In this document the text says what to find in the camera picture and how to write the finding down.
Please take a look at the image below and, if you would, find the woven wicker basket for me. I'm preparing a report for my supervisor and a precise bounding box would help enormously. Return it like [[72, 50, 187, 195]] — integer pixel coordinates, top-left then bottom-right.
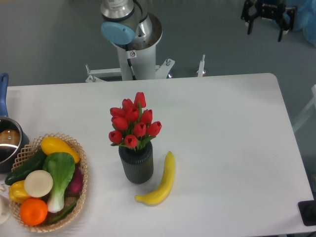
[[9, 133, 88, 233]]

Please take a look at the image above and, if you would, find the dark grey ribbed vase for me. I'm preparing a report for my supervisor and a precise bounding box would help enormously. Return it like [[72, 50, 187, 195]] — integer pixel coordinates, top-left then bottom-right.
[[118, 142, 154, 184]]

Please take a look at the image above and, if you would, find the white round radish slice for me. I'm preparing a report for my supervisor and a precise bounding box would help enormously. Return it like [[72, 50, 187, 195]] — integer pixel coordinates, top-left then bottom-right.
[[24, 170, 53, 198]]

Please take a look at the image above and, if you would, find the white frame at right edge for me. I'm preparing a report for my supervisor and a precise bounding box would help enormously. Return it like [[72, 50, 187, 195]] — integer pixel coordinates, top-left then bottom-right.
[[292, 85, 316, 133]]

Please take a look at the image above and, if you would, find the red tulip bouquet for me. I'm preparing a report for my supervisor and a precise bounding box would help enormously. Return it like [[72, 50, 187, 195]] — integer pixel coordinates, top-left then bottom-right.
[[109, 92, 162, 152]]

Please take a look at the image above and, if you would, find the green bok choy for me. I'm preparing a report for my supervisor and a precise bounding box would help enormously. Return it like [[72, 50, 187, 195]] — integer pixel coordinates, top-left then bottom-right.
[[43, 152, 75, 213]]

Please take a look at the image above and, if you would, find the purple red onion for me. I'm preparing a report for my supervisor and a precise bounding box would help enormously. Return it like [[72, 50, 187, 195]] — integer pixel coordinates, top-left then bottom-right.
[[68, 166, 83, 194]]

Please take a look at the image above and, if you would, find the blue plastic bag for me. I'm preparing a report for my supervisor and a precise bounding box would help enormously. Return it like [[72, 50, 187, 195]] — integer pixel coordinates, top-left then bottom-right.
[[285, 0, 316, 46]]

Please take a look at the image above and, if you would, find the orange mandarin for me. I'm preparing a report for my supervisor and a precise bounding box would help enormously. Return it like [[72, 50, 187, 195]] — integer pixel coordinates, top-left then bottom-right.
[[19, 198, 48, 226]]

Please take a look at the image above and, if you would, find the yellow squash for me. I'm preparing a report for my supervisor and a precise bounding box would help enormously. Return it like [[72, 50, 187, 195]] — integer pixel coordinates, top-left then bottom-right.
[[40, 136, 80, 163]]

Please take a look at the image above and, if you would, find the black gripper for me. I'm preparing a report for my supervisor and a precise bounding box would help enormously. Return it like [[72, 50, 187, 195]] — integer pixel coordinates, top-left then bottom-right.
[[240, 0, 297, 42]]

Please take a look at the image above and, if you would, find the white object bottom left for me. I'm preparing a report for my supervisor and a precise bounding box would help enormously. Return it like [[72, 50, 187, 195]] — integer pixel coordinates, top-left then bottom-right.
[[0, 195, 11, 224]]

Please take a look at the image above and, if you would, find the green chili pepper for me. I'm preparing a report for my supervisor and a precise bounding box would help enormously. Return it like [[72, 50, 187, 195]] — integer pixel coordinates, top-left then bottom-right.
[[46, 202, 77, 225]]

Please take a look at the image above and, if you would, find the blue handled saucepan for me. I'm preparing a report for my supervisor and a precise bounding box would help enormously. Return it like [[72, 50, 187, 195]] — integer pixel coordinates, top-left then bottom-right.
[[0, 73, 29, 173]]

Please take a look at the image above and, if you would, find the dark green cucumber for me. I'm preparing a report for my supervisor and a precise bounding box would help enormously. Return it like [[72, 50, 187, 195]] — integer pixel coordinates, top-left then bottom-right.
[[4, 149, 47, 186]]

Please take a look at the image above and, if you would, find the yellow banana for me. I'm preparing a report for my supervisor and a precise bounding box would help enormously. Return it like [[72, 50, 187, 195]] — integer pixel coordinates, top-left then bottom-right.
[[134, 151, 175, 206]]

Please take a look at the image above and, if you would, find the black device at table edge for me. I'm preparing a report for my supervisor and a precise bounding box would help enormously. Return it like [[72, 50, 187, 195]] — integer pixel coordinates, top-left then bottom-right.
[[298, 200, 316, 226]]

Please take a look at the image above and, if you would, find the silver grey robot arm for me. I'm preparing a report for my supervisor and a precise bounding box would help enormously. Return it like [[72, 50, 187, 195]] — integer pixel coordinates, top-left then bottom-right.
[[100, 0, 298, 51]]

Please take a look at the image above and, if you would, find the yellow bell pepper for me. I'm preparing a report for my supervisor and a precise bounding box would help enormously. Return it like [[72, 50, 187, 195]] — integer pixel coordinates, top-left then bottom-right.
[[9, 180, 31, 203]]

